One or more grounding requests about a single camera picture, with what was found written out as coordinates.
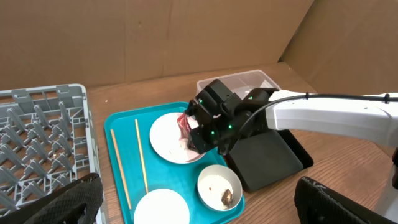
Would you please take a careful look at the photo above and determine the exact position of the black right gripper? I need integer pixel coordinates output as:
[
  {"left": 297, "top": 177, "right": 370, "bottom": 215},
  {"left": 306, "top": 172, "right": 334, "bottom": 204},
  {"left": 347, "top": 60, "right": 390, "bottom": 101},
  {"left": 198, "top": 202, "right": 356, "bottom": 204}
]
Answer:
[{"left": 185, "top": 79, "right": 243, "bottom": 154}]

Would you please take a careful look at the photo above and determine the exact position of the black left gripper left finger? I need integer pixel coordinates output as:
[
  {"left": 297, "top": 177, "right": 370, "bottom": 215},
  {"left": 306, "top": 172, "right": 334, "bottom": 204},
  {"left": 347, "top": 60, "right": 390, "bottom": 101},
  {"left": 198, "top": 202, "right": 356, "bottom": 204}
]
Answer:
[{"left": 1, "top": 173, "right": 103, "bottom": 224}]

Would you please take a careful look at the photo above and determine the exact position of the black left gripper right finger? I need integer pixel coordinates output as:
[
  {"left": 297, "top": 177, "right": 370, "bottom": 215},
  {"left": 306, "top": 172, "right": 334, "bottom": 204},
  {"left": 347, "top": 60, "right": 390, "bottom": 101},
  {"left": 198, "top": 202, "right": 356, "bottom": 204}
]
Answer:
[{"left": 294, "top": 177, "right": 396, "bottom": 224}]

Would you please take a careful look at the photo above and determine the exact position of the red snack wrapper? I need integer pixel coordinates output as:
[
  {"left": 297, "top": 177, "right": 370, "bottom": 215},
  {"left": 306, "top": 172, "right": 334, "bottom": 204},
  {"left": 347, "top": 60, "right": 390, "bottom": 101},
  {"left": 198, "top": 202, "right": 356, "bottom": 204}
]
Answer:
[{"left": 177, "top": 113, "right": 192, "bottom": 139}]

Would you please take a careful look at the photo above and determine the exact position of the grey bowl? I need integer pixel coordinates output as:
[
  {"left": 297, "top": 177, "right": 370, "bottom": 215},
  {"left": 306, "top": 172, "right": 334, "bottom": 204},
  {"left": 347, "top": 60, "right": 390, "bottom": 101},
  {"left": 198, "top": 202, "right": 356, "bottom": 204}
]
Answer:
[{"left": 197, "top": 164, "right": 243, "bottom": 212}]

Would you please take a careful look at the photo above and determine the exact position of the wooden chopstick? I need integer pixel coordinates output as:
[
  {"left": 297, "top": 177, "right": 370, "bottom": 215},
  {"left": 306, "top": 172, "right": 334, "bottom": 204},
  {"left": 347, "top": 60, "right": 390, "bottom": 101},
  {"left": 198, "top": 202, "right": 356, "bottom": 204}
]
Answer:
[
  {"left": 110, "top": 129, "right": 132, "bottom": 210},
  {"left": 134, "top": 119, "right": 149, "bottom": 194}
]

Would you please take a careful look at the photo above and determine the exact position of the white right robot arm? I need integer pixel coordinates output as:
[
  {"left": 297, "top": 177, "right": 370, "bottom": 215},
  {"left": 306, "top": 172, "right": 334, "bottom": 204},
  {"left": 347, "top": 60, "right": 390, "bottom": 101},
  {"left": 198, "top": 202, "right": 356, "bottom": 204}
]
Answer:
[{"left": 183, "top": 79, "right": 397, "bottom": 192}]

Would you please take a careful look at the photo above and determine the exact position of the grey dishwasher rack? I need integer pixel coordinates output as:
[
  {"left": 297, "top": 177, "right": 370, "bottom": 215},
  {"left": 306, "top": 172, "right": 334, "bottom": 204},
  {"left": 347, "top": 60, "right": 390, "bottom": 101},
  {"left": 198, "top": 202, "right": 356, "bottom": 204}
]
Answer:
[{"left": 1, "top": 84, "right": 101, "bottom": 223}]

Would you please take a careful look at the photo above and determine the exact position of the clear plastic bin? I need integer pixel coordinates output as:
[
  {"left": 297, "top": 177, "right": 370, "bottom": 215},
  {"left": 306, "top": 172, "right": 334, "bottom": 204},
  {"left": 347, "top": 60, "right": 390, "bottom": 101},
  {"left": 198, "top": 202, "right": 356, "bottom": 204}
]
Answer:
[{"left": 197, "top": 70, "right": 280, "bottom": 99}]

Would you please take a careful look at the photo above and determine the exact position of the large white plate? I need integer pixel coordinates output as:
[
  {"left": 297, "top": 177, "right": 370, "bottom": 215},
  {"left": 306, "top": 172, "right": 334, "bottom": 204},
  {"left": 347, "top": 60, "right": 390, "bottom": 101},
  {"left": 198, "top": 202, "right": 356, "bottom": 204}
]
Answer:
[{"left": 149, "top": 112, "right": 205, "bottom": 164}]

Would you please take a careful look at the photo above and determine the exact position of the black tray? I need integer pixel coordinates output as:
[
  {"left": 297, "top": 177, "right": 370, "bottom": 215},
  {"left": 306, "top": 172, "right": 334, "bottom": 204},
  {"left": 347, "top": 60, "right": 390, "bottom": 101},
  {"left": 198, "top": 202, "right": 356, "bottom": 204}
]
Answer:
[{"left": 224, "top": 130, "right": 313, "bottom": 192}]

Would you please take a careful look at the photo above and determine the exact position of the teal plastic tray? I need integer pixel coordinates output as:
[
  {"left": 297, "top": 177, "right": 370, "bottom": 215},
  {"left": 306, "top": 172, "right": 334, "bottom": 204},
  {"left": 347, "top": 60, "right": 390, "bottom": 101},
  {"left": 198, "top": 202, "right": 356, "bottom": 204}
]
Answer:
[{"left": 104, "top": 101, "right": 245, "bottom": 224}]

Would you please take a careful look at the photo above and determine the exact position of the small white plate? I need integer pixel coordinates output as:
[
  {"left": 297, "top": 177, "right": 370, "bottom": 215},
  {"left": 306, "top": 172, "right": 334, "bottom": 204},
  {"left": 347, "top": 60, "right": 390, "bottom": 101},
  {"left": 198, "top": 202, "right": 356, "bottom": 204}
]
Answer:
[{"left": 133, "top": 189, "right": 190, "bottom": 224}]

